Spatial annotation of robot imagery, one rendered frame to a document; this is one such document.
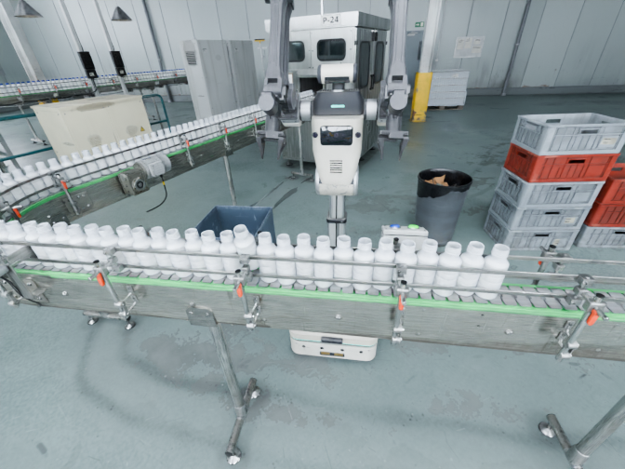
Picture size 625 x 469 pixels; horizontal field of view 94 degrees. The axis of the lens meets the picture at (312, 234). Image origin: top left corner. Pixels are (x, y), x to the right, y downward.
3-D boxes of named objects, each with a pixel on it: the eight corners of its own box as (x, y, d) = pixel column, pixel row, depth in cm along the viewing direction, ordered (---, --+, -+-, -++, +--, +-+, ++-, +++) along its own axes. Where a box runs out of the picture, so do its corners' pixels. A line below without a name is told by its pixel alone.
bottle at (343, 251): (356, 284, 91) (358, 239, 82) (340, 290, 89) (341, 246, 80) (345, 274, 96) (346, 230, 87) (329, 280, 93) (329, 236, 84)
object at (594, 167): (528, 182, 233) (538, 155, 221) (501, 166, 268) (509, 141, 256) (607, 181, 230) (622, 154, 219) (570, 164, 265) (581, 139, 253)
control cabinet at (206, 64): (225, 134, 708) (207, 39, 606) (242, 135, 688) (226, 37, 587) (200, 142, 647) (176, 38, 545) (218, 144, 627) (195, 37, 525)
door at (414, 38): (396, 97, 1119) (404, 31, 1008) (396, 97, 1127) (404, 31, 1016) (424, 97, 1105) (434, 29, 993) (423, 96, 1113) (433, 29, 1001)
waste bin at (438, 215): (411, 248, 276) (422, 185, 243) (405, 224, 314) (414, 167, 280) (461, 251, 270) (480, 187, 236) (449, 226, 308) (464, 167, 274)
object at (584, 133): (538, 155, 221) (550, 126, 209) (508, 141, 255) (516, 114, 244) (621, 154, 219) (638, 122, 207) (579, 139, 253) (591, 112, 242)
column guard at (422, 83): (410, 122, 745) (417, 73, 686) (408, 118, 778) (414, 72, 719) (426, 122, 739) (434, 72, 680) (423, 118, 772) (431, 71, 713)
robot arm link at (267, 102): (287, 87, 112) (265, 87, 113) (280, 74, 100) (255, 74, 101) (286, 120, 113) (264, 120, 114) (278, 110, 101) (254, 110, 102)
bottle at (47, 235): (59, 272, 102) (33, 232, 93) (53, 265, 105) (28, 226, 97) (78, 262, 106) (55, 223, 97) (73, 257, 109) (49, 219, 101)
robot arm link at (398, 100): (408, 86, 107) (384, 86, 108) (415, 71, 95) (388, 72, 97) (406, 119, 108) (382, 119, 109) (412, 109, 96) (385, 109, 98)
